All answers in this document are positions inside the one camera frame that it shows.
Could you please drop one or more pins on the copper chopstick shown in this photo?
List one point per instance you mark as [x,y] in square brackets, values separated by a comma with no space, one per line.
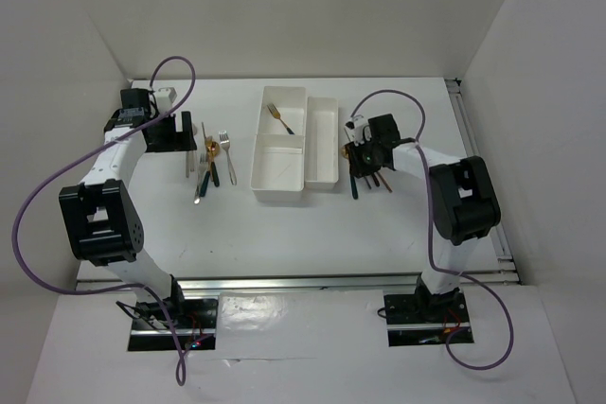
[386,184]
[203,133]

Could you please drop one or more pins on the silver steel fork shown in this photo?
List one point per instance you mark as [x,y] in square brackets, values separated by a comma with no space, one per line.
[225,144]

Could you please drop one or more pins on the large white divided tray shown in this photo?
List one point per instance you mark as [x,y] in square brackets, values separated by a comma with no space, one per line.
[277,174]

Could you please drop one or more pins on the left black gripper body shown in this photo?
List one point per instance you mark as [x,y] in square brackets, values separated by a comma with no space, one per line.
[166,139]

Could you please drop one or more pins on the copper chopstick left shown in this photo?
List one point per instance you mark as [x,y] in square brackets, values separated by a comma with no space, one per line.
[203,133]

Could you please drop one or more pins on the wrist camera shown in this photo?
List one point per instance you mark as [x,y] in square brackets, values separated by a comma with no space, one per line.
[165,98]
[358,130]

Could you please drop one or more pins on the gold fork green handle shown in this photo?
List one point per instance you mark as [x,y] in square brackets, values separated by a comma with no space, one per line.
[274,112]
[206,176]

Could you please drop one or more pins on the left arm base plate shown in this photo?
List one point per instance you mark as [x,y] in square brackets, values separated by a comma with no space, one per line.
[195,328]

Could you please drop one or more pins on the aluminium rail front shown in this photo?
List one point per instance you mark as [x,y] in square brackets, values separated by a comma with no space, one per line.
[283,284]

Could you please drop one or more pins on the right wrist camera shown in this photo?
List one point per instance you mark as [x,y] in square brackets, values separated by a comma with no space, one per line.
[358,130]

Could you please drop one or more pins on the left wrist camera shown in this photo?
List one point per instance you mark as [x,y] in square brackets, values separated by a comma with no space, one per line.
[165,98]

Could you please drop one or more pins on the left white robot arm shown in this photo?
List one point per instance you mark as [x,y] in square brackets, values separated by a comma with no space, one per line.
[101,221]

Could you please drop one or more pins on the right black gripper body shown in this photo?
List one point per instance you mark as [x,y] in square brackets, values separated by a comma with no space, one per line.
[364,158]

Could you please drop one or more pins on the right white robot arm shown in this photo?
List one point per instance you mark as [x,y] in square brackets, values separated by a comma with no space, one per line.
[462,209]

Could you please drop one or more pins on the gold spoon green handle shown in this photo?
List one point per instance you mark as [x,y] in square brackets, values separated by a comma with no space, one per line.
[213,149]
[353,186]

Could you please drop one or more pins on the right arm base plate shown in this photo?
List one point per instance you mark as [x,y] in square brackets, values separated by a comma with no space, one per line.
[407,325]

